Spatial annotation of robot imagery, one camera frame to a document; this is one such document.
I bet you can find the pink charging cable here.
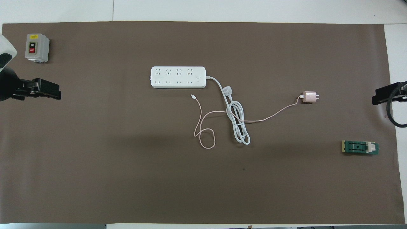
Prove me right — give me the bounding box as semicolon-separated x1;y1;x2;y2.
190;94;305;149

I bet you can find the pink charger plug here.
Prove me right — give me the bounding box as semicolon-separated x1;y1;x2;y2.
301;91;320;103

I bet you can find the white power strip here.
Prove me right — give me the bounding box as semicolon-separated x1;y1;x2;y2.
150;66;207;89

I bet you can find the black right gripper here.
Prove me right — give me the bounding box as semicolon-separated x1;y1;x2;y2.
372;81;407;106

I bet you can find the green knife switch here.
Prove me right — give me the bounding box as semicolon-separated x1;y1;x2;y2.
341;140;380;156

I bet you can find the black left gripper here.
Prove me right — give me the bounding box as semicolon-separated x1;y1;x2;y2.
0;68;62;102

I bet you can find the brown table mat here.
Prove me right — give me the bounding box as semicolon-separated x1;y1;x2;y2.
0;21;405;225

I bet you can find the white power strip cord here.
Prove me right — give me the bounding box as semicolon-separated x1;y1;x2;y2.
205;75;251;146

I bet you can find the grey on-off switch box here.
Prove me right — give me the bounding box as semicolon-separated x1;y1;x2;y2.
25;33;50;63

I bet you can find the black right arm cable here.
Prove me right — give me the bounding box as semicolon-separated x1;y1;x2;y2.
386;82;407;128

